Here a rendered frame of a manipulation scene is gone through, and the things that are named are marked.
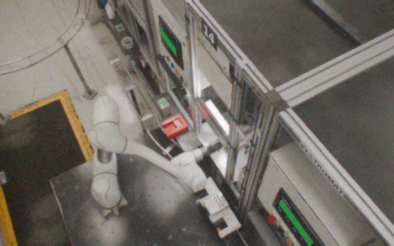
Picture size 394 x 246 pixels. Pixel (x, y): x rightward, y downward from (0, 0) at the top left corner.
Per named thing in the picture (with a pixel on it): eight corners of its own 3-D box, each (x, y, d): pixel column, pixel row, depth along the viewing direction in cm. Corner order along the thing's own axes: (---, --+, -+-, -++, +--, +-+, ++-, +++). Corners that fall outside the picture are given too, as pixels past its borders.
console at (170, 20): (156, 50, 216) (143, -13, 176) (195, 33, 222) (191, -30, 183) (187, 96, 197) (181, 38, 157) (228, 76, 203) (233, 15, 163)
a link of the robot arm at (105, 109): (93, 183, 235) (92, 155, 246) (117, 181, 239) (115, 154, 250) (90, 123, 172) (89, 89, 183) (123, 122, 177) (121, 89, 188)
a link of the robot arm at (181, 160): (190, 157, 223) (199, 170, 214) (169, 168, 219) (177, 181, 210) (188, 146, 216) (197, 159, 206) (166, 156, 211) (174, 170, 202)
